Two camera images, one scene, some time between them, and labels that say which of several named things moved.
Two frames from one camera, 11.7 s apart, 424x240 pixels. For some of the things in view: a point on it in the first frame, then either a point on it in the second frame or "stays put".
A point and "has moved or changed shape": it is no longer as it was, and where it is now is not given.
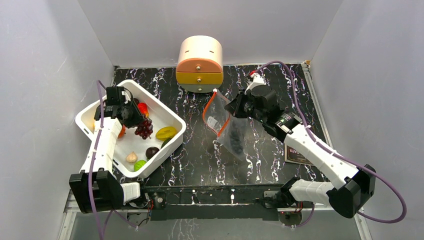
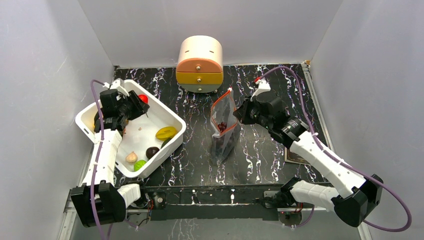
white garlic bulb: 132,157 stays put
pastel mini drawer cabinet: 200,67 stays put
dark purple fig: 150,151 stays put
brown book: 291,155 stays put
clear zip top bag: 233,132 has moved or changed shape
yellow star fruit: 165,133 stays put
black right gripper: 236,106 -> 244,112
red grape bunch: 145,129 -> 223,144
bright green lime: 138,164 stays put
